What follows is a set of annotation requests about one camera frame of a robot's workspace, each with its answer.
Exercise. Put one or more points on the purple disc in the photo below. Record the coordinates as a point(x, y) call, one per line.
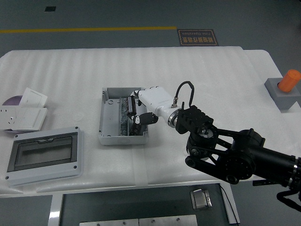
point(14, 100)

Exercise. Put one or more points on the silver metal bracket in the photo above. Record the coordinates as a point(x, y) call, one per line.
point(200, 199)

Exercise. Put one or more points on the white foam table mat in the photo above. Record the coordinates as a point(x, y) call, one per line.
point(164, 68)

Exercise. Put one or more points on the metal rail inside box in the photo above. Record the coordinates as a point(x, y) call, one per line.
point(123, 120)

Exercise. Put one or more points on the dark square floor plate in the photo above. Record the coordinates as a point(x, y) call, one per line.
point(50, 9)

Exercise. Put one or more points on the white table leg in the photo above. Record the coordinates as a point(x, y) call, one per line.
point(232, 204)
point(55, 212)

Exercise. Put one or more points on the grey metal plate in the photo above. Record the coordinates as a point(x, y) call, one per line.
point(168, 220)
point(109, 222)

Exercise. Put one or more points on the orange cylinder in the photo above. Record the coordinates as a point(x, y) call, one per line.
point(289, 81)

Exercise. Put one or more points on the white wall socket panel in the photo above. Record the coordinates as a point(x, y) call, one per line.
point(7, 116)

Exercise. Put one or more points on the grey holder block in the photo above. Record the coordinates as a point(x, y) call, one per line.
point(285, 101)

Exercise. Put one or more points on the dark floor sign orange text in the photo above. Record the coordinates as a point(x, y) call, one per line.
point(198, 37)

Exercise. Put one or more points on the grey cover with dark window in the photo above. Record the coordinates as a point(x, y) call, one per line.
point(44, 169)

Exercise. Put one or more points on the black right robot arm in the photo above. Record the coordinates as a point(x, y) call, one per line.
point(235, 153)

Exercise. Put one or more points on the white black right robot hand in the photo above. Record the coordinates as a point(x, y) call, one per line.
point(156, 100)

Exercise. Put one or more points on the large white switch panel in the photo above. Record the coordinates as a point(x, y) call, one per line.
point(29, 118)

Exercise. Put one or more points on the grey open junction box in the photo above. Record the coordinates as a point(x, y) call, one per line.
point(110, 122)

